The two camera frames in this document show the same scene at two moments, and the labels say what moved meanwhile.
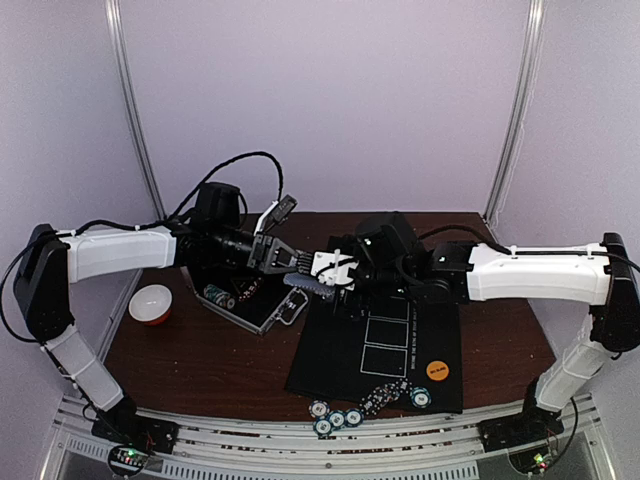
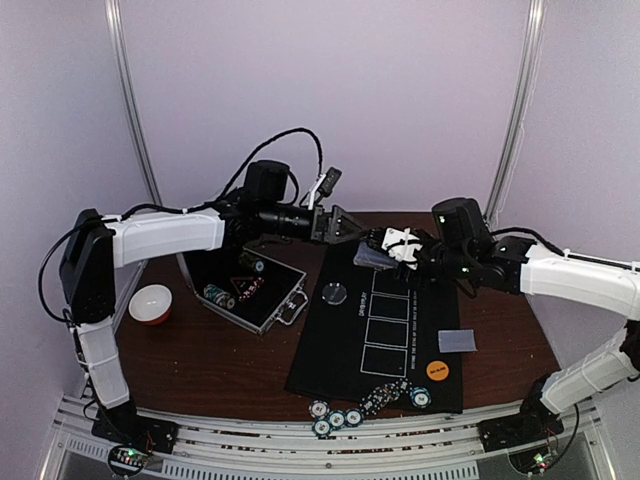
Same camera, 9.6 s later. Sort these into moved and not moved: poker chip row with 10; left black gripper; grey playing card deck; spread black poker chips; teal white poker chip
Moved: grey playing card deck; left black gripper
Not moved: teal white poker chip; spread black poker chips; poker chip row with 10
